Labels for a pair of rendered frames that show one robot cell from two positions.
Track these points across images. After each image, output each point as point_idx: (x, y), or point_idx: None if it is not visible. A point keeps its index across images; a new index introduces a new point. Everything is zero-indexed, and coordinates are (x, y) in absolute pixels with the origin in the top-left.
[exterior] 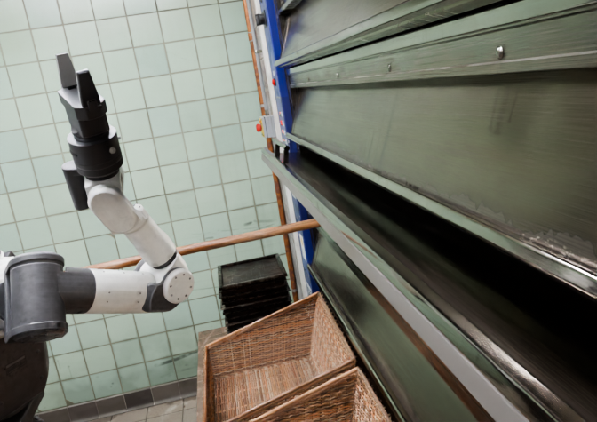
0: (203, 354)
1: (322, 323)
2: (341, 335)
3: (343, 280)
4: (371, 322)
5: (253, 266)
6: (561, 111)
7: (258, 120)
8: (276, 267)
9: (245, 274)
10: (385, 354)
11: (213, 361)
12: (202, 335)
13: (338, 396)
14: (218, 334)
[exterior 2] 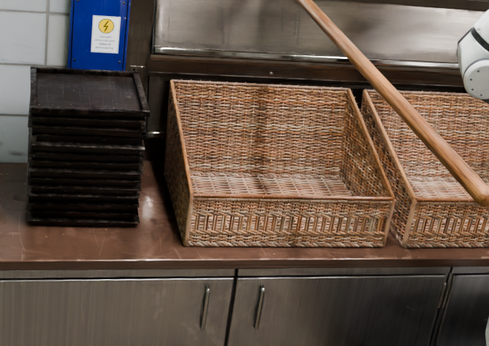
0: (89, 254)
1: (209, 109)
2: (301, 86)
3: (298, 26)
4: (394, 36)
5: (64, 89)
6: None
7: None
8: (91, 77)
9: (93, 96)
10: (431, 47)
11: (122, 245)
12: (10, 256)
13: (368, 121)
14: (23, 239)
